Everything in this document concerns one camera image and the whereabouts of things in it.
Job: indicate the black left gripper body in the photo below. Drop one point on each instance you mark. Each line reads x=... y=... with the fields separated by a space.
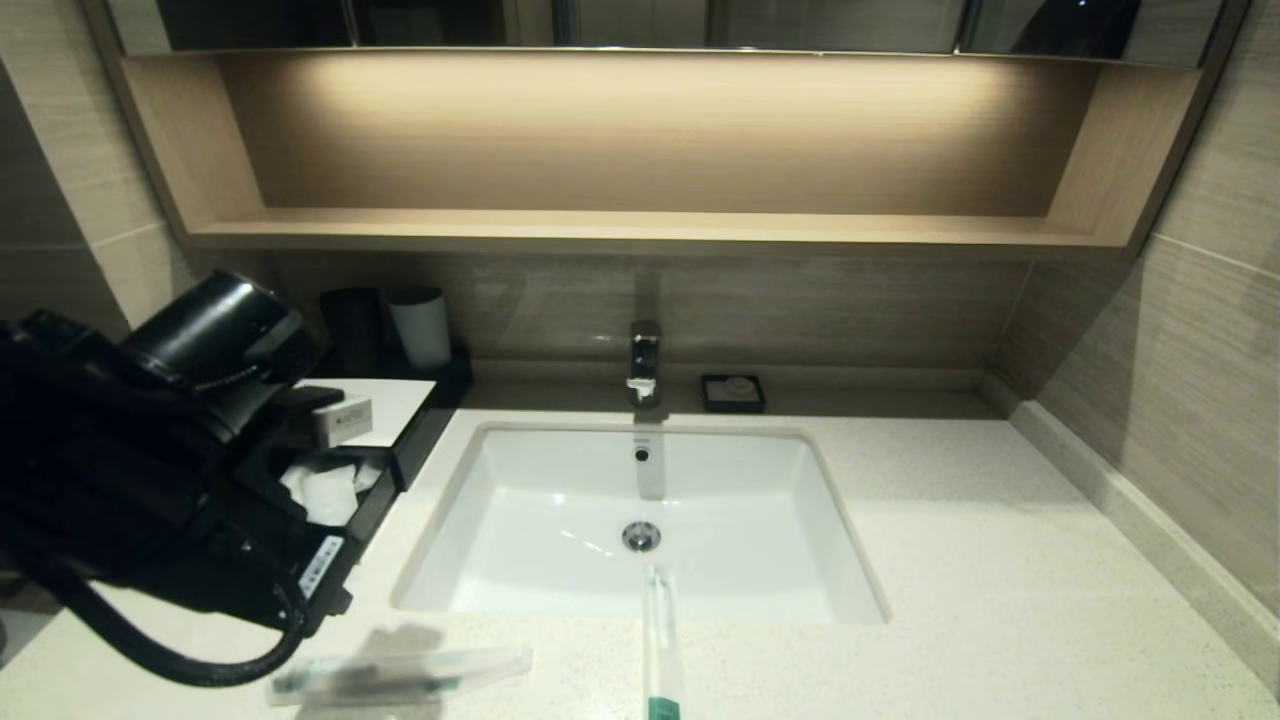
x=260 y=575

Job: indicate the white shower cap packet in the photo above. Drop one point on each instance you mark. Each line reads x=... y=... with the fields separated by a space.
x=328 y=495

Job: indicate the black plastic tray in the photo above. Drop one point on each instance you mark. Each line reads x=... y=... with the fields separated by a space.
x=375 y=500

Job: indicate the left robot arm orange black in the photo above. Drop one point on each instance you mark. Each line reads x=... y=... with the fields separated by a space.
x=120 y=440

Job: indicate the white panel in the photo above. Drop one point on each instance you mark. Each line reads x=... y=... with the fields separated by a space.
x=400 y=405

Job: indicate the black amenity drawer box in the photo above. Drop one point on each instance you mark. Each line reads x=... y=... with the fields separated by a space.
x=435 y=415

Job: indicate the flat white plastic packet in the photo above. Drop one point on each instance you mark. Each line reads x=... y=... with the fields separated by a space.
x=367 y=475

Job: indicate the black cup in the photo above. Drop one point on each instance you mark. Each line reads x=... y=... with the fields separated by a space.
x=352 y=330

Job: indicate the white cup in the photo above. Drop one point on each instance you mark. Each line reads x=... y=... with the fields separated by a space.
x=422 y=330

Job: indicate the chrome sink drain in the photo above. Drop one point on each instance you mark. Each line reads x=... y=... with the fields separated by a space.
x=641 y=537

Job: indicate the long packet with green end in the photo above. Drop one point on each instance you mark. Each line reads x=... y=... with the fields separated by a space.
x=660 y=650

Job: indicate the chrome faucet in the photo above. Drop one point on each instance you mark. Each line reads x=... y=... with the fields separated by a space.
x=645 y=365

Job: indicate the black soap dish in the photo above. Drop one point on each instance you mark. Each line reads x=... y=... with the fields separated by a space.
x=708 y=397

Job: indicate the white sink basin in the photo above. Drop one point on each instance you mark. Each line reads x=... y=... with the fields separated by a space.
x=740 y=520

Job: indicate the round soap bar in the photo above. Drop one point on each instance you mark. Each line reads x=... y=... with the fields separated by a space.
x=740 y=387

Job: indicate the mirror cabinet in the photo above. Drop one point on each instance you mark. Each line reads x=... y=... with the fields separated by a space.
x=450 y=25

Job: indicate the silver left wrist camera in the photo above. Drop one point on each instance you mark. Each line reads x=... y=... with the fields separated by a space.
x=342 y=420

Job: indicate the wooden wall shelf niche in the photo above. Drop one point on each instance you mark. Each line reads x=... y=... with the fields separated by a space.
x=640 y=230

